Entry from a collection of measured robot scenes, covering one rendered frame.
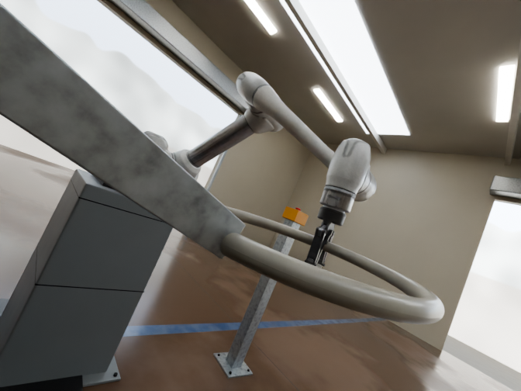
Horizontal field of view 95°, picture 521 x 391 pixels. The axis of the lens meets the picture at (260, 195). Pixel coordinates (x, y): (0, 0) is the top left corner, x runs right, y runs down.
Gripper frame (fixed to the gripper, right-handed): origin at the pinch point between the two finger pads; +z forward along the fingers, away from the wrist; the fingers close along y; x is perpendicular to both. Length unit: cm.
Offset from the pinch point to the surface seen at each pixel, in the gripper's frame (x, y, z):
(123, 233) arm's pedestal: -77, 7, 16
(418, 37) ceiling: -30, -265, -298
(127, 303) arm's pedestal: -74, -5, 48
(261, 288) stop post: -44, -75, 36
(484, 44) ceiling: 43, -278, -294
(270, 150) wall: -349, -522, -171
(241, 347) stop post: -43, -73, 74
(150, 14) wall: -427, -134, -256
